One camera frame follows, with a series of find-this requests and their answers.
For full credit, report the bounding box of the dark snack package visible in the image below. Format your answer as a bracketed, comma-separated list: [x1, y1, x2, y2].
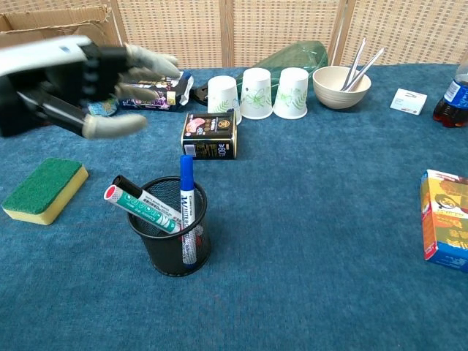
[118, 71, 194, 110]

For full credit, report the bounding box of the teal drink can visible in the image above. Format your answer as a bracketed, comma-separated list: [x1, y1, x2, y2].
[87, 99, 118, 117]

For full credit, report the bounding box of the yellow orange carton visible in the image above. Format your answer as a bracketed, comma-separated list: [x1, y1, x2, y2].
[419, 169, 468, 273]

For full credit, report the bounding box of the metal spoon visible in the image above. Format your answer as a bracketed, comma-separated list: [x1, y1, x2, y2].
[341, 36, 367, 91]
[347, 47, 385, 92]

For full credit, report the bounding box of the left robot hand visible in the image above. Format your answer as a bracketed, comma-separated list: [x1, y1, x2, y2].
[0, 35, 181, 140]

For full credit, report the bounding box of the green spray bottle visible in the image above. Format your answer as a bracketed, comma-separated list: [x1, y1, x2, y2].
[192, 40, 329, 107]

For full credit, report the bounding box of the black-capped clear plastic tube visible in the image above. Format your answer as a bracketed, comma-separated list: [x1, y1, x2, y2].
[111, 174, 182, 220]

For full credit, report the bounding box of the red whiteboard marker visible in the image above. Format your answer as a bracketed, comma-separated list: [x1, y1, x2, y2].
[103, 184, 183, 235]

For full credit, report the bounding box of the cola bottle blue cap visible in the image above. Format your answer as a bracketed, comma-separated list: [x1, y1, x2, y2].
[432, 54, 468, 129]

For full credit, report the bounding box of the blue cap marker pen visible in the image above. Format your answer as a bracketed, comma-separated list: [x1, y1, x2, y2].
[178, 154, 199, 270]

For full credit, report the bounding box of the black mesh pen holder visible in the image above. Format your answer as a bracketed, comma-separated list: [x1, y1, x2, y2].
[127, 175, 212, 277]

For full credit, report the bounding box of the white leaf print paper cup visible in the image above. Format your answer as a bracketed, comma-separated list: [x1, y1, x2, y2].
[239, 67, 273, 121]
[207, 75, 243, 125]
[272, 67, 310, 119]

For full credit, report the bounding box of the beige bowl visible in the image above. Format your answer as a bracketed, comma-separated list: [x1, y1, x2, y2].
[312, 66, 372, 110]

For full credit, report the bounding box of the open cardboard box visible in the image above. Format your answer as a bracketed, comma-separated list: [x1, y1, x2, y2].
[0, 5, 122, 48]

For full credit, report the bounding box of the black tin box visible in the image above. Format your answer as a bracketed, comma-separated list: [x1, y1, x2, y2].
[181, 111, 238, 161]

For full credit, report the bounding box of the blue table cover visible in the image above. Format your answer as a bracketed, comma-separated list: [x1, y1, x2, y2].
[0, 64, 468, 351]

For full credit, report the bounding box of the wicker folding screen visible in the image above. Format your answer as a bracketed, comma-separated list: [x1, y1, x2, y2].
[0, 0, 468, 70]

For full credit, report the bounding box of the green yellow sponge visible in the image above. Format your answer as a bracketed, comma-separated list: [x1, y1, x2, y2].
[1, 156, 90, 226]

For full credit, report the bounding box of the small white box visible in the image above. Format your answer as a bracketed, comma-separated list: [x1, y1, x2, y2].
[389, 88, 428, 116]

